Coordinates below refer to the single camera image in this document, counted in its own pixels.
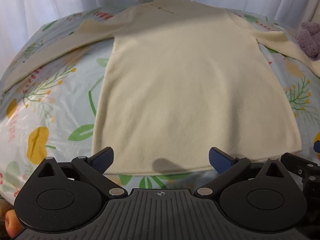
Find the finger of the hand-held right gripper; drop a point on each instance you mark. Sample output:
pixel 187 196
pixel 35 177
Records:
pixel 300 163

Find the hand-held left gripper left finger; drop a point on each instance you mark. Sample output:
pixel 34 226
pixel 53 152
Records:
pixel 102 158

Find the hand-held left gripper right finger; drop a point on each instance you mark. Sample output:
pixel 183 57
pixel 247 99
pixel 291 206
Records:
pixel 221 158

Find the cream knit sweater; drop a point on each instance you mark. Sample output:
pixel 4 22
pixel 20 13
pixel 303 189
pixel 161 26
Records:
pixel 187 80

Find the floral bed sheet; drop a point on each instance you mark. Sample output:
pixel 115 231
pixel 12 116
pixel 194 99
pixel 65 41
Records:
pixel 62 100

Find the tan plush toy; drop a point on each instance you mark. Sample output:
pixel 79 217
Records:
pixel 11 221

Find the purple teddy bear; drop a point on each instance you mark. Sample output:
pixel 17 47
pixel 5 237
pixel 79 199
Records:
pixel 308 40

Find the white curtain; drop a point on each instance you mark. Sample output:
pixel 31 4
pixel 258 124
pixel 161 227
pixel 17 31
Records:
pixel 50 0

